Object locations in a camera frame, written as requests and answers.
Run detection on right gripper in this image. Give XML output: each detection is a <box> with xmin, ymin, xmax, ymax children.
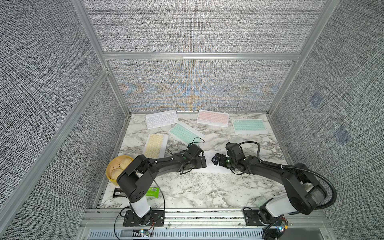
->
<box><xmin>209</xmin><ymin>153</ymin><xmax>237</xmax><ymax>170</ymax></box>

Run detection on white keyboard white keys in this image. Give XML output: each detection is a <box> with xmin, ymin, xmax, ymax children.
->
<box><xmin>192</xmin><ymin>151</ymin><xmax>232</xmax><ymax>174</ymax></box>

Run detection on green key keyboard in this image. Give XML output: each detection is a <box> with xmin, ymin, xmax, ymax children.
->
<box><xmin>169</xmin><ymin>121</ymin><xmax>205</xmax><ymax>145</ymax></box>
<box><xmin>232</xmin><ymin>119</ymin><xmax>268</xmax><ymax>135</ymax></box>

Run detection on yellow key keyboard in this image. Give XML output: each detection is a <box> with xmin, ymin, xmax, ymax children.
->
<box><xmin>143</xmin><ymin>134</ymin><xmax>169</xmax><ymax>159</ymax></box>

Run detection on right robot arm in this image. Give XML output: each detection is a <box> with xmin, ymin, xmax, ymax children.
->
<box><xmin>212</xmin><ymin>154</ymin><xmax>328</xmax><ymax>225</ymax></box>

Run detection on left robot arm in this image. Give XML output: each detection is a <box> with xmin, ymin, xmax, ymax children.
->
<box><xmin>117</xmin><ymin>152</ymin><xmax>207</xmax><ymax>219</ymax></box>

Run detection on green snack packet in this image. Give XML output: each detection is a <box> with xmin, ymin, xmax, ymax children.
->
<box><xmin>146</xmin><ymin>187</ymin><xmax>160</xmax><ymax>198</ymax></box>

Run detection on pink key keyboard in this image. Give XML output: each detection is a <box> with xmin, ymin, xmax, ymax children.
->
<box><xmin>197</xmin><ymin>110</ymin><xmax>229</xmax><ymax>128</ymax></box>

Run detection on white keyboard at back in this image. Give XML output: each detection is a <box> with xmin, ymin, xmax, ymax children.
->
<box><xmin>146</xmin><ymin>110</ymin><xmax>179</xmax><ymax>129</ymax></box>

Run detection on yellow bowl with buns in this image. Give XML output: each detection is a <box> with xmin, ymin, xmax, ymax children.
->
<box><xmin>106</xmin><ymin>155</ymin><xmax>134</xmax><ymax>187</ymax></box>

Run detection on black snack packet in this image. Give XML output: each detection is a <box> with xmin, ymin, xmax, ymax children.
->
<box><xmin>113</xmin><ymin>188</ymin><xmax>127</xmax><ymax>199</ymax></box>

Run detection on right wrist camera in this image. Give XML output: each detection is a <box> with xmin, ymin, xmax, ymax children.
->
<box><xmin>226</xmin><ymin>143</ymin><xmax>246</xmax><ymax>163</ymax></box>

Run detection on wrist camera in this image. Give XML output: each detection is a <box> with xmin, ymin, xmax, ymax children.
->
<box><xmin>186</xmin><ymin>143</ymin><xmax>203</xmax><ymax>160</ymax></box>
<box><xmin>226</xmin><ymin>143</ymin><xmax>246</xmax><ymax>163</ymax></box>

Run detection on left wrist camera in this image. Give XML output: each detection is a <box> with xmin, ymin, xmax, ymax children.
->
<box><xmin>186</xmin><ymin>143</ymin><xmax>203</xmax><ymax>160</ymax></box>

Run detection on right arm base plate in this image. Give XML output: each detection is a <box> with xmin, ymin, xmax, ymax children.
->
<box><xmin>243</xmin><ymin>207</ymin><xmax>268</xmax><ymax>227</ymax></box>

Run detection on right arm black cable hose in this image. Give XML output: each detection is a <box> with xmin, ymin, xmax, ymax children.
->
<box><xmin>238</xmin><ymin>140</ymin><xmax>338</xmax><ymax>210</ymax></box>

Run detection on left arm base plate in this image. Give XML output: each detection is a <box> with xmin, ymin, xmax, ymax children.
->
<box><xmin>123</xmin><ymin>210</ymin><xmax>165</xmax><ymax>228</ymax></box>

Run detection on aluminium front rail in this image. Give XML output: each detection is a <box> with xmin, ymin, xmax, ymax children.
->
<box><xmin>80</xmin><ymin>208</ymin><xmax>331</xmax><ymax>229</ymax></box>

